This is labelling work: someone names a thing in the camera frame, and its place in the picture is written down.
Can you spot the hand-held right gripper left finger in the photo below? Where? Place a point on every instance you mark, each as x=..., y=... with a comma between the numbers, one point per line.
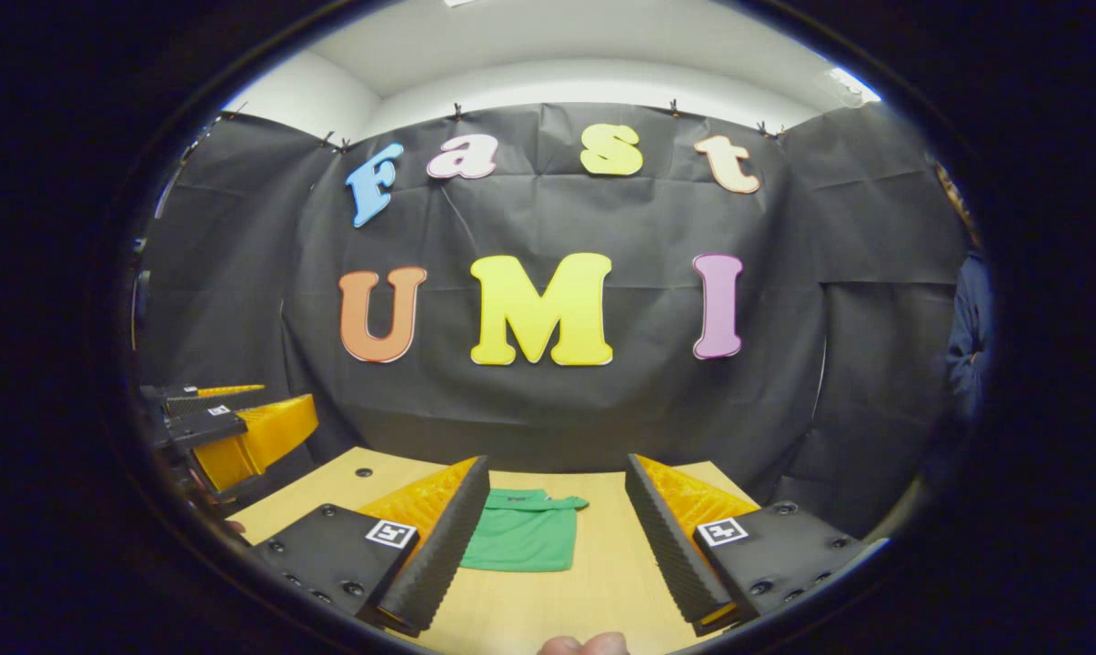
x=443, y=555

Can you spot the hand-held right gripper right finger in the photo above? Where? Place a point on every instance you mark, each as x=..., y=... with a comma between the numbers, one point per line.
x=670, y=546

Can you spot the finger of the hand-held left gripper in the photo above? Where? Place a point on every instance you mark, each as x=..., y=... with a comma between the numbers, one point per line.
x=179, y=398
x=193, y=428

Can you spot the green T-shirt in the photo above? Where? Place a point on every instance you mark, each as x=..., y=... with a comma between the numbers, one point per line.
x=525, y=537

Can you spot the black backdrop cloth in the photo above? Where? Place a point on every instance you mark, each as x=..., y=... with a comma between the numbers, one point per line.
x=602, y=409

